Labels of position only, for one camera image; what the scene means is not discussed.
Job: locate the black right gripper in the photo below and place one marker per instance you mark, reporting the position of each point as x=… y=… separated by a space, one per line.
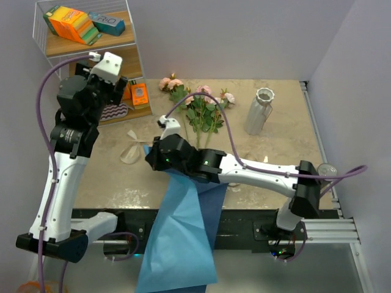
x=153 y=157

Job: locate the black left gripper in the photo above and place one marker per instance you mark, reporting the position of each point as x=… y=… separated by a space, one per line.
x=115 y=91

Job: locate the blue wrapping paper sheet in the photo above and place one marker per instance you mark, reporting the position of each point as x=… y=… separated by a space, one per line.
x=179 y=253

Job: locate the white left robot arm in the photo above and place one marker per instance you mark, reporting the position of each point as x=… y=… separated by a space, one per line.
x=52 y=233

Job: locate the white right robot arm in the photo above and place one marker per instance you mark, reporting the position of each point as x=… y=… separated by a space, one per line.
x=299 y=183

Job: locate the white ribbed ceramic vase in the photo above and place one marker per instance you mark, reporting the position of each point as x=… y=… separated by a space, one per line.
x=259 y=111

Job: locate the purple wavy striped pad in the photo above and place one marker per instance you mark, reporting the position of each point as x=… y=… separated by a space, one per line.
x=113 y=111

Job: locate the pink artificial flower bouquet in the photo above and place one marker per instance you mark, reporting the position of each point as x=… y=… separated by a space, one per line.
x=201 y=112

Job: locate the orange box on lower shelf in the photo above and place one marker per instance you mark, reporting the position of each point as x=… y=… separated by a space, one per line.
x=139 y=95

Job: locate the orange sponge pack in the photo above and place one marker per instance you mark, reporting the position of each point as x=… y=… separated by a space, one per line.
x=71 y=24

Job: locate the teal toothpaste box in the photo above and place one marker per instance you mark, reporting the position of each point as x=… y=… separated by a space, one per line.
x=107 y=24

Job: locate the metal tin can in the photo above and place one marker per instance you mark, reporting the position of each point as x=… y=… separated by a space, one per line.
x=327 y=172

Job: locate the orange plastic bag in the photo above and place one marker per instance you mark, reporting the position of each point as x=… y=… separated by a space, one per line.
x=34 y=287

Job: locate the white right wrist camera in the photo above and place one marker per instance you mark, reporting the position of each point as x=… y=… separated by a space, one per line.
x=170 y=126

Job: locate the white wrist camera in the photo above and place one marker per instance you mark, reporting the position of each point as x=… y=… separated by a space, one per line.
x=170 y=126
x=107 y=66

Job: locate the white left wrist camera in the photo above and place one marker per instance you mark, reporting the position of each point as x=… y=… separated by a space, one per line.
x=107 y=66

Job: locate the white wire wooden shelf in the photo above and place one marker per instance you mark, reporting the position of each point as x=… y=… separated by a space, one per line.
x=57 y=49

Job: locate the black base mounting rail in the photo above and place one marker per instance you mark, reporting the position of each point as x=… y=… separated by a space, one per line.
x=237 y=229

